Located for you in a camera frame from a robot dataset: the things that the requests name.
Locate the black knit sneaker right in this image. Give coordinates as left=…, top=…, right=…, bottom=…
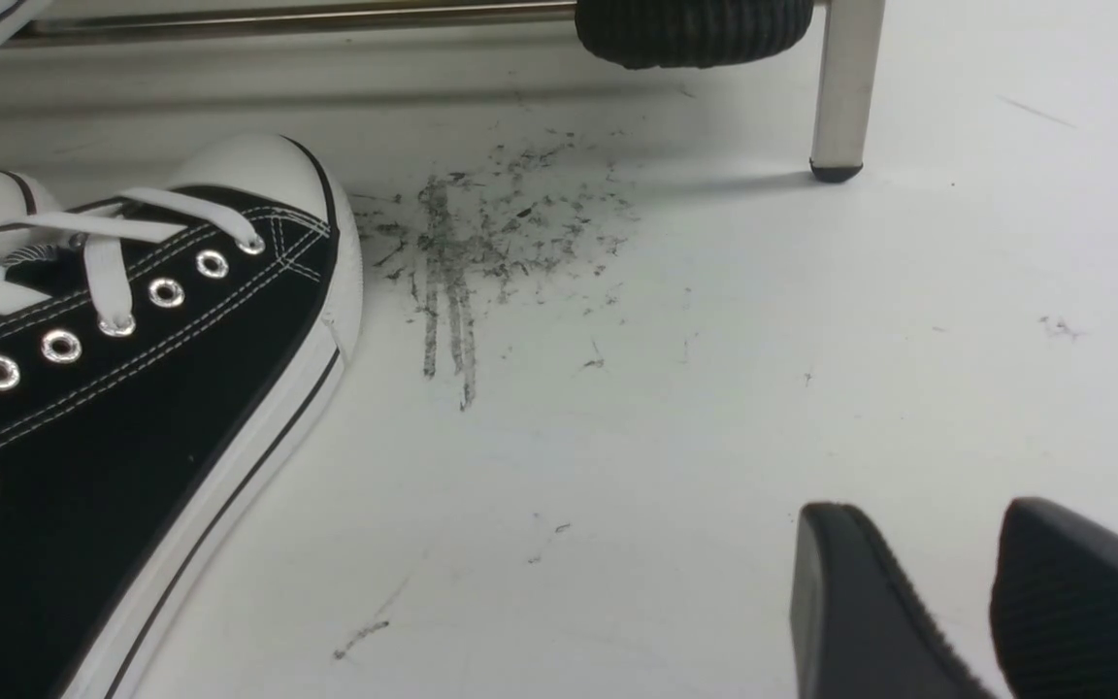
left=574, top=1, right=815, bottom=70

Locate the stainless steel shoe rack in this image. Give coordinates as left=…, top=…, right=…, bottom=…
left=12, top=1, right=885, bottom=185

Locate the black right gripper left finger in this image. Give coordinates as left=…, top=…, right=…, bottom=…
left=790, top=503, right=991, bottom=698

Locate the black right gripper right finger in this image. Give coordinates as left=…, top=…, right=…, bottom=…
left=991, top=497, right=1118, bottom=698

